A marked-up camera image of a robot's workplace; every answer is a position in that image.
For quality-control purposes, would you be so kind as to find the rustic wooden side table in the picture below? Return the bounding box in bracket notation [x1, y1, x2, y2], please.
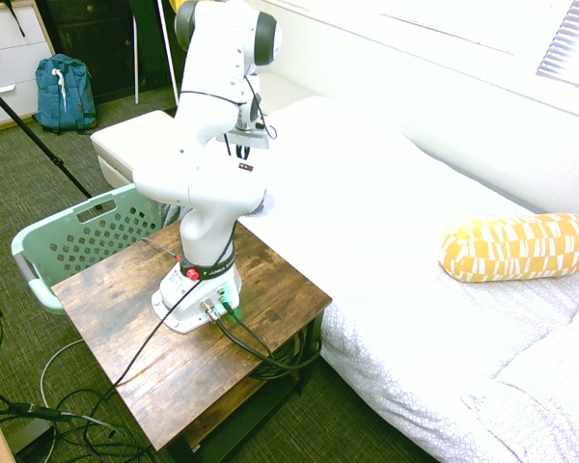
[50, 219, 333, 463]

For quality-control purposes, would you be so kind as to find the grey base cable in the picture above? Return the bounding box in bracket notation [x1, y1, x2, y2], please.
[138, 236, 183, 262]

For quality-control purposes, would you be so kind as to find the black emergency stop cable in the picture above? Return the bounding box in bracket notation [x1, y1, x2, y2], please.
[111, 275, 203, 390]

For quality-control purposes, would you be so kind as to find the light grey floor cable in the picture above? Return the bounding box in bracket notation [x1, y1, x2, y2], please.
[39, 337, 86, 412]

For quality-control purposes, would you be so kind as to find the thick black base cable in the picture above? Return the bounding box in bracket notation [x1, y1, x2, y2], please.
[219, 298, 322, 372]
[200, 298, 322, 383]

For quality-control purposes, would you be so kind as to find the dark wooden cabinet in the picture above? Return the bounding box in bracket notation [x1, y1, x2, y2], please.
[33, 0, 184, 105]

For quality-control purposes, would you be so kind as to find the yellow white patterned bolster pillow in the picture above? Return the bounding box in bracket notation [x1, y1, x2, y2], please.
[438, 211, 579, 284]

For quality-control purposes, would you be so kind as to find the white drawer dresser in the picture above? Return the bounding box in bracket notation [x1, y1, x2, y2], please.
[0, 0, 57, 136]

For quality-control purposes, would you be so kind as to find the black tripod leg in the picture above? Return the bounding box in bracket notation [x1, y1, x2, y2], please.
[0, 72, 105, 211]

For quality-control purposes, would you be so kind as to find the mint green laundry basket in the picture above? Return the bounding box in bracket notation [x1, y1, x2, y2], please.
[10, 182, 187, 316]

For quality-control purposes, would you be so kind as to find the white stand pole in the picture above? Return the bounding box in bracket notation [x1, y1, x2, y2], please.
[157, 0, 181, 106]
[132, 13, 142, 105]

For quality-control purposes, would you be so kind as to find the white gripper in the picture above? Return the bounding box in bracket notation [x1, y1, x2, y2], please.
[223, 125, 272, 160]

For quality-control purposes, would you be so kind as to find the blue backpack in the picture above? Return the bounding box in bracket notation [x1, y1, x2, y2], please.
[32, 53, 99, 136]

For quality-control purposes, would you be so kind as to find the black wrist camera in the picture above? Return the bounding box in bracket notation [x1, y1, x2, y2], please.
[249, 92, 267, 130]

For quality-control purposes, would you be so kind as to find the black power brick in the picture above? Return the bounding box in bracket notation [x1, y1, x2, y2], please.
[8, 417, 55, 455]

